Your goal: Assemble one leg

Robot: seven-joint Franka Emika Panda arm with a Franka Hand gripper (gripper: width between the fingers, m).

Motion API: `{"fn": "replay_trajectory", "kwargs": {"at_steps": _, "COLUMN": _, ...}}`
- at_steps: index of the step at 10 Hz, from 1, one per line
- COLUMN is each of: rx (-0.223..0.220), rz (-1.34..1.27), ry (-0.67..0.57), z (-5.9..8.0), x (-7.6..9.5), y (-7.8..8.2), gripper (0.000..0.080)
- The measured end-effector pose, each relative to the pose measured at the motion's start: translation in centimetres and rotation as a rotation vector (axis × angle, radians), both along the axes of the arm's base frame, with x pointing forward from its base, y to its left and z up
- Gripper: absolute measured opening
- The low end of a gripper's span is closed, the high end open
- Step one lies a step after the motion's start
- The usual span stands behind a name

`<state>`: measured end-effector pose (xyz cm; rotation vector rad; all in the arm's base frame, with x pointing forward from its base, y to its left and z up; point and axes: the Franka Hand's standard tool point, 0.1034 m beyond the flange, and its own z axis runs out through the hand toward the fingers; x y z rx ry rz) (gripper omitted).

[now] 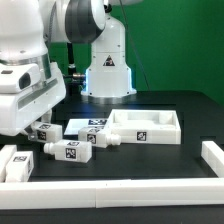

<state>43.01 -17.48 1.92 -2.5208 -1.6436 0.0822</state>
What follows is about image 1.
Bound white right barrier wall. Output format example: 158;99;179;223
201;141;224;178

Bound white barrier wall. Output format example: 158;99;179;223
0;145;17;183
201;141;224;178
0;178;224;210

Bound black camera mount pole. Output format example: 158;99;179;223
67;43;78;92

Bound white square table top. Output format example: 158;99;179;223
105;109;181;145

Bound white front barrier wall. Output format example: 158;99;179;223
0;178;224;210

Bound white sheet with markers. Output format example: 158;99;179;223
64;118;107;135

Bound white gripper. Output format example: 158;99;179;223
0;63;66;140

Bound black cables at base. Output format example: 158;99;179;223
63;73;87;88

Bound white left barrier wall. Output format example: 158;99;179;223
0;145;17;183

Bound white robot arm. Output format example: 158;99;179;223
0;0;141;136

